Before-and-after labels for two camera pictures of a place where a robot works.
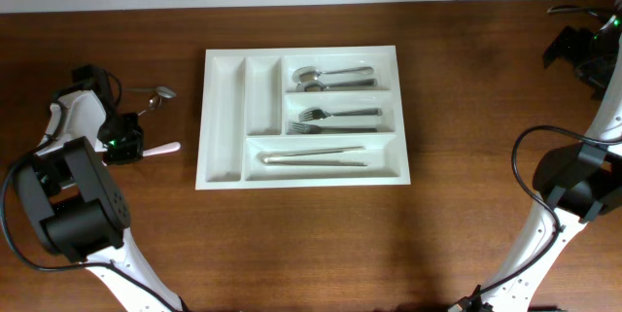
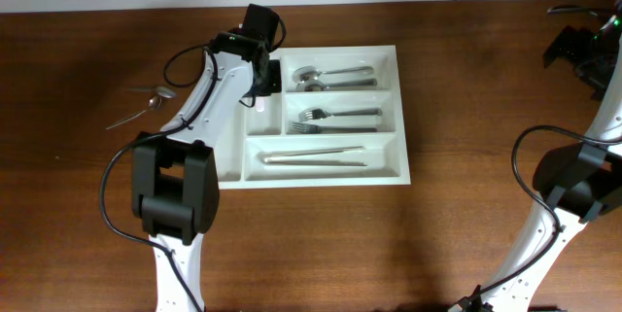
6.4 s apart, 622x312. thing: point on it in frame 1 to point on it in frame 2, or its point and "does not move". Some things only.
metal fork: (317, 114) does not move
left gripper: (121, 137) to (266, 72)
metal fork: (316, 129) does not move
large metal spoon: (310, 74) does not move
